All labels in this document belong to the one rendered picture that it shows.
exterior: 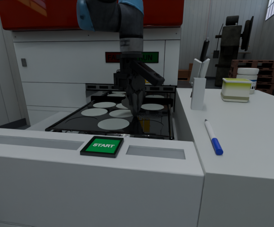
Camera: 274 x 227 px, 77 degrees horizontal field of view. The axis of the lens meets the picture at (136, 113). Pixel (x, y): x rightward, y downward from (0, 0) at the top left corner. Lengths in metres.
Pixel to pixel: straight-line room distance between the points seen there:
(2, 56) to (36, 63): 2.25
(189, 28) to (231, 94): 9.57
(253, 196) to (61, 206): 0.28
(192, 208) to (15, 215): 0.30
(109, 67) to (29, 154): 0.63
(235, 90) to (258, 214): 0.40
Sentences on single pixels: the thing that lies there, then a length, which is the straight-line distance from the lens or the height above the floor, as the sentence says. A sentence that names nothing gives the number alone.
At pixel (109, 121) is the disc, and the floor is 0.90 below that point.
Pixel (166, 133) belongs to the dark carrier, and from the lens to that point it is 0.49.
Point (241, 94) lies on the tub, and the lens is 0.63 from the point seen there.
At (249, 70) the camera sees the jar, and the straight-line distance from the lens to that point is 0.78.
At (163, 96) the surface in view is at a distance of 0.83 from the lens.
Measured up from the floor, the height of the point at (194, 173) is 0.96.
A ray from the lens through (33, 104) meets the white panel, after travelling 1.11.
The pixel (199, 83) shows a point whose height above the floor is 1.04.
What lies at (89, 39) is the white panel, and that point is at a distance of 0.89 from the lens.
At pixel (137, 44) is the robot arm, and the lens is 0.56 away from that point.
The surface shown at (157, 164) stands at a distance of 0.25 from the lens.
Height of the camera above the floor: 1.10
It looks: 18 degrees down
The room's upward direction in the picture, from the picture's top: straight up
